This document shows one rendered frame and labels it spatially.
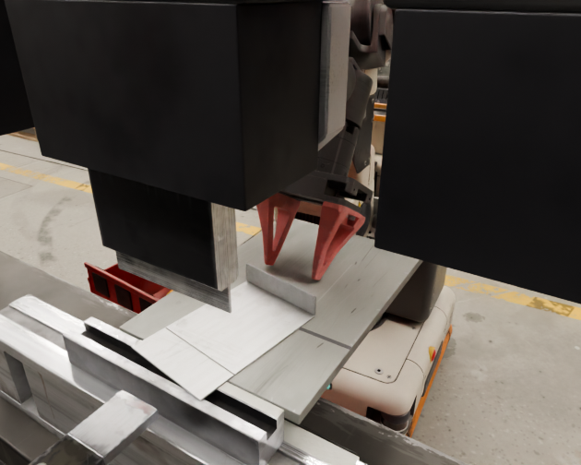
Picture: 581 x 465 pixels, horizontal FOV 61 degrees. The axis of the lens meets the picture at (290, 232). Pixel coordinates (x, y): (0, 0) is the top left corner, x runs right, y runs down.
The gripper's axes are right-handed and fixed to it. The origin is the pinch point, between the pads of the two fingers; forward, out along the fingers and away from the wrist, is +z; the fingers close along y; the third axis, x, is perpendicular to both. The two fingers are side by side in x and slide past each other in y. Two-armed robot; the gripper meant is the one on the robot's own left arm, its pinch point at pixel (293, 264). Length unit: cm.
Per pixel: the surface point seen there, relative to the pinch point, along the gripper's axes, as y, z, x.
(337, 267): 3.2, -0.8, 3.3
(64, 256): -193, 39, 127
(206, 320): -2.2, 6.3, -9.0
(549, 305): 24, -3, 200
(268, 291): 0.0, 2.9, -3.5
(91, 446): 0.4, 13.2, -20.9
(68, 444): -1.0, 13.6, -21.4
